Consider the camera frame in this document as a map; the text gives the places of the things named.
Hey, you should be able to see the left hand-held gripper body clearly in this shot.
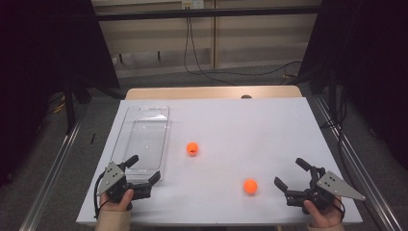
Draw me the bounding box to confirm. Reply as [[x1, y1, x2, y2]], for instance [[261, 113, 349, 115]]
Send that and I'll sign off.
[[96, 162, 152, 204]]

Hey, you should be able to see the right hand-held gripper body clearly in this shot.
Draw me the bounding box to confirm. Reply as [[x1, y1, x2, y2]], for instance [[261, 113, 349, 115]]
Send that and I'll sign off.
[[284, 166, 367, 216]]

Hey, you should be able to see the clear plastic tray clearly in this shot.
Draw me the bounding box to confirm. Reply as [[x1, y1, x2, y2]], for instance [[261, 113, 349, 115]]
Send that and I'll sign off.
[[110, 105, 171, 183]]

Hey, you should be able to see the plain orange ball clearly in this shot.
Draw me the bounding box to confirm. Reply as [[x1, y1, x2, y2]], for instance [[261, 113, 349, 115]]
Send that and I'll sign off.
[[242, 178, 259, 195]]

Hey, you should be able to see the orange ball with dark mark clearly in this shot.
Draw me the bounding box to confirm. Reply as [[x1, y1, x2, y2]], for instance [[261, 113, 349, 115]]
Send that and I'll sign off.
[[186, 141, 200, 157]]

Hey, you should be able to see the person's left hand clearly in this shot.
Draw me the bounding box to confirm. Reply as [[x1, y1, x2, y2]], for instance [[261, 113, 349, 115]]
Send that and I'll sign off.
[[99, 189, 135, 213]]

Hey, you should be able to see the person's right hand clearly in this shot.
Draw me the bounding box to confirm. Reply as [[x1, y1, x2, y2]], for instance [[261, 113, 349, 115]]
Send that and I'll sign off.
[[302, 196, 344, 229]]

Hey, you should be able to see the white table board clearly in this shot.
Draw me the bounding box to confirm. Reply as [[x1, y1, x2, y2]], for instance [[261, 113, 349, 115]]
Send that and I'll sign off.
[[76, 97, 364, 225]]

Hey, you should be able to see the black metal stand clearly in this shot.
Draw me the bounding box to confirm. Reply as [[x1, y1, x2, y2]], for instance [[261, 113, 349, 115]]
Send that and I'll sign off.
[[62, 76, 126, 136]]

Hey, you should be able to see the light wooden table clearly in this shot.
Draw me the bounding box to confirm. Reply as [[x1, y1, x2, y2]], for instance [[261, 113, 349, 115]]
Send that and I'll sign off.
[[124, 85, 303, 100]]

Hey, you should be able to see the black curtain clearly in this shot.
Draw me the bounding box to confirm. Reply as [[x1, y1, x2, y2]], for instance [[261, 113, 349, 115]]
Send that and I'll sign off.
[[297, 0, 408, 167], [0, 0, 121, 187]]

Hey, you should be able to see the black horizontal bar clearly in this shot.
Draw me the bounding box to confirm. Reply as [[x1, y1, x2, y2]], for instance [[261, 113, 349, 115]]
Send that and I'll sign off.
[[94, 6, 321, 22]]

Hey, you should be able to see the right hand-held gripper black cable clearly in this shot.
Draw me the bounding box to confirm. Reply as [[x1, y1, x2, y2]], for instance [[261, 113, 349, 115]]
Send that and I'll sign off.
[[333, 196, 346, 221]]

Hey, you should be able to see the hand-held gripper black cable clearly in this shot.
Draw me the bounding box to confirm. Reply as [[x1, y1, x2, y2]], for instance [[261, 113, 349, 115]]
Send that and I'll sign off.
[[93, 172, 109, 219], [333, 196, 346, 221]]

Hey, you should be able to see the left hand-held gripper black cable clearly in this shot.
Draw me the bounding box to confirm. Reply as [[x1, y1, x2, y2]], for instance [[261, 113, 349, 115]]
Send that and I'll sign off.
[[93, 172, 109, 219]]

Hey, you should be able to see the aluminium floor rail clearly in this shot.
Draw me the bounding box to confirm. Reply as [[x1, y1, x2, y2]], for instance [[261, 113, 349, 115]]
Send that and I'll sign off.
[[18, 109, 86, 231], [314, 95, 403, 231]]

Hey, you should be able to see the black cable bundle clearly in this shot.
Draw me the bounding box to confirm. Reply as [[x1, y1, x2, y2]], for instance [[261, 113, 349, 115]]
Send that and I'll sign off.
[[320, 86, 349, 167]]

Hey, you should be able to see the black floor cable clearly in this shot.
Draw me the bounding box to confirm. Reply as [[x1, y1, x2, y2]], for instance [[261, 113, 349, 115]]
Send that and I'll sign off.
[[183, 15, 237, 87], [188, 17, 303, 77]]

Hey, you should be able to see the white wall socket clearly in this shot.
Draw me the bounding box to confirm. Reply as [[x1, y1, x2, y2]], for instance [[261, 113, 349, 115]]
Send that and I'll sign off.
[[181, 0, 205, 10]]

